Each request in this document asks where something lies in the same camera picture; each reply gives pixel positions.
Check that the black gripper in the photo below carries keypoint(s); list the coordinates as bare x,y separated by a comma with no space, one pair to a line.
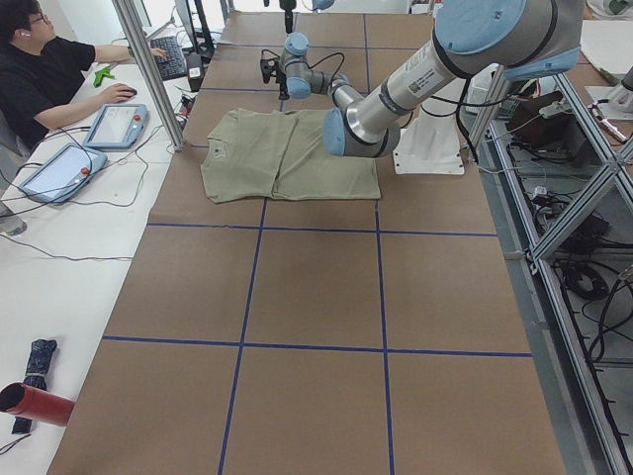
283,78

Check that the olive green long-sleeve shirt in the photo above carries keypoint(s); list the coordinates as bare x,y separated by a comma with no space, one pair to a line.
280,155

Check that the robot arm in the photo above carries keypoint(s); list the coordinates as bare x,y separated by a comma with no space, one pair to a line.
288,8
530,39

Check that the black keyboard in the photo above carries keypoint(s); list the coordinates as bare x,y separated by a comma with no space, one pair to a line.
174,65

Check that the black computer mouse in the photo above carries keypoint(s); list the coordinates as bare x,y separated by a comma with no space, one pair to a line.
127,92

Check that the upper teach pendant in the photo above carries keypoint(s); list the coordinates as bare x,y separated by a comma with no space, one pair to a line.
117,127

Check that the teach pendant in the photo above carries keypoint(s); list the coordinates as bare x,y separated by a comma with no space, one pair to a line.
64,174
117,127

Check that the green plastic object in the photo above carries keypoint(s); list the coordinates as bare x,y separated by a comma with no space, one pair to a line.
101,75

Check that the lower teach pendant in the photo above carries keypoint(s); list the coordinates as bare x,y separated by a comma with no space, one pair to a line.
64,174

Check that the seated person in black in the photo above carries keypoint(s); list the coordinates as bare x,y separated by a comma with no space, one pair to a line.
41,72

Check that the folded dark blue umbrella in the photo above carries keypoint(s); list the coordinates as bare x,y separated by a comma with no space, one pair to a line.
37,369

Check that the red cylinder tube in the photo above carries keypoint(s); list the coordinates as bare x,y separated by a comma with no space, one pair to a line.
28,402

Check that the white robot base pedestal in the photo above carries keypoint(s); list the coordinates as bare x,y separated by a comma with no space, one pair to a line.
430,144

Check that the aluminium frame post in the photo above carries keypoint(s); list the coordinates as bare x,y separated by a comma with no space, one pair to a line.
131,25

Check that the aluminium frame structure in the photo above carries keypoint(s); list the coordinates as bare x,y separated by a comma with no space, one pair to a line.
557,167

